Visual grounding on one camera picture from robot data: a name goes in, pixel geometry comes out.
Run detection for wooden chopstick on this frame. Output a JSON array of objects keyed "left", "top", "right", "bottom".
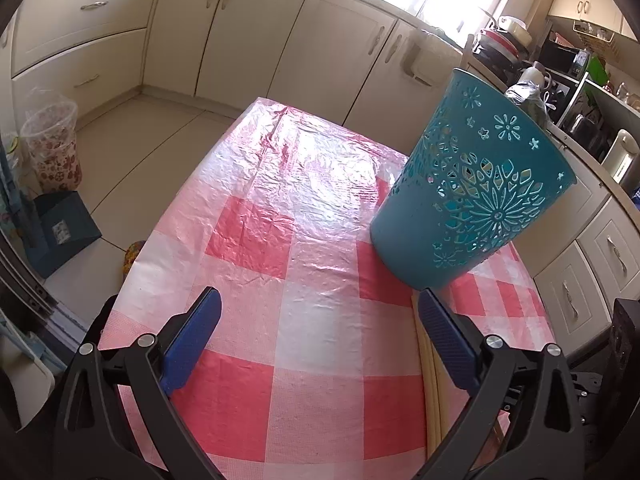
[
  {"left": 411, "top": 292, "right": 442, "bottom": 458},
  {"left": 430, "top": 353, "right": 456, "bottom": 453}
]

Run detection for yellow patterned slipper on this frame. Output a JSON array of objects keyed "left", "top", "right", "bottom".
[{"left": 122, "top": 240, "right": 145, "bottom": 278}]

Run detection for red checkered plastic tablecloth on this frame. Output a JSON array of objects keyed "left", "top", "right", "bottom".
[{"left": 98, "top": 96, "right": 557, "bottom": 480}]

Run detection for dark blue box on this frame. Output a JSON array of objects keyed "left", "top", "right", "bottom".
[{"left": 26, "top": 191, "right": 102, "bottom": 278}]

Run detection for teal perforated plastic basket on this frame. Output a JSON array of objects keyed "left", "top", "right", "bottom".
[{"left": 370, "top": 68, "right": 576, "bottom": 290}]

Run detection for white electric kettle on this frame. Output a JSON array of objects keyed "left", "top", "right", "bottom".
[{"left": 601, "top": 129, "right": 639, "bottom": 183}]

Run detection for clear floral waste bin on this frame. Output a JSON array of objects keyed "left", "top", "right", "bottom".
[{"left": 20, "top": 100, "right": 82, "bottom": 193}]

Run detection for green vegetables plastic bag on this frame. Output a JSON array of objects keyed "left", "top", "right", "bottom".
[{"left": 504, "top": 80, "right": 550, "bottom": 129}]

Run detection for white thermos jug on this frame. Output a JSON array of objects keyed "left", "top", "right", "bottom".
[{"left": 518, "top": 61, "right": 551, "bottom": 90}]

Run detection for white hanging door bin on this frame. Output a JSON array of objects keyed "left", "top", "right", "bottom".
[{"left": 401, "top": 29, "right": 462, "bottom": 87}]

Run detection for stacked bowls and pots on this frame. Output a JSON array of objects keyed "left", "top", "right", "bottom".
[{"left": 473, "top": 11, "right": 532, "bottom": 72}]

